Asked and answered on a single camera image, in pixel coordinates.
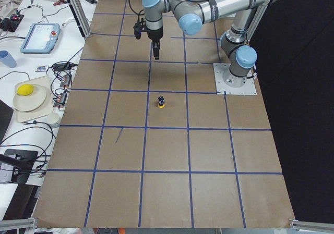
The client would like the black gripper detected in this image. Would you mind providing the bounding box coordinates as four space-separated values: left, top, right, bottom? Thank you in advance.
147 27 163 60

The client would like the yellow push button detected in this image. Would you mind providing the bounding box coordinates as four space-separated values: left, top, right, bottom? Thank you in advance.
158 96 165 108

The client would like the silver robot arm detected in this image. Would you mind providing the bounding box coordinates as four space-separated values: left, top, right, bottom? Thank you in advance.
134 0 277 88

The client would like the black device on stand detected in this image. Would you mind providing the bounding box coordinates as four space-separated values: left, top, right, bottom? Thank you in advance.
1 149 38 184

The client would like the brown relay board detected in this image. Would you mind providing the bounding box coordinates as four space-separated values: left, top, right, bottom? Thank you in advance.
59 73 72 88
53 90 70 109

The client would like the near blue teach pendant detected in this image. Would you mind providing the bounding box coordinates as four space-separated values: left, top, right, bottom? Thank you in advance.
20 23 61 54

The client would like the cream square tray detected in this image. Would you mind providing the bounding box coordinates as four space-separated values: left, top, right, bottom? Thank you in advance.
13 76 53 123

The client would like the white paper cup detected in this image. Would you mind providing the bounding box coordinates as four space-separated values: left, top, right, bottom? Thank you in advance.
46 113 62 128

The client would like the yellow lemon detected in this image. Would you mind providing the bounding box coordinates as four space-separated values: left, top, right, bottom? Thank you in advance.
17 84 34 96

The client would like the cream round plate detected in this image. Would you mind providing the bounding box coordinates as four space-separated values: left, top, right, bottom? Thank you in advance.
13 85 46 112

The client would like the light blue cup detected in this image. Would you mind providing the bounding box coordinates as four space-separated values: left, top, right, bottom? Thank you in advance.
0 50 17 68

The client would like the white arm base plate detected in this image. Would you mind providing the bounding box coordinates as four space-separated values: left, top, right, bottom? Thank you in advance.
213 63 257 95

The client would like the aluminium frame post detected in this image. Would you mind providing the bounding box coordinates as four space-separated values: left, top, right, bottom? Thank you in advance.
67 0 91 39

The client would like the black cable bundle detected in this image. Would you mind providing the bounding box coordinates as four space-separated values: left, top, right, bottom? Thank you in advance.
0 120 58 179

